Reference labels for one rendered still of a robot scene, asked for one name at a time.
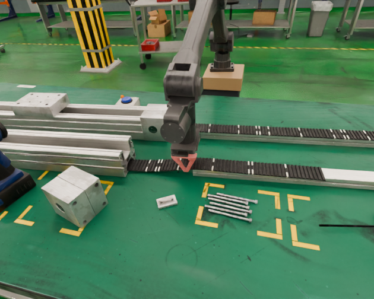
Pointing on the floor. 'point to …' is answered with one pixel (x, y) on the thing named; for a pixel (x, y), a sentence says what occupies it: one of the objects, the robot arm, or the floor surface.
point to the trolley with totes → (155, 46)
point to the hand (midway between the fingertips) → (187, 163)
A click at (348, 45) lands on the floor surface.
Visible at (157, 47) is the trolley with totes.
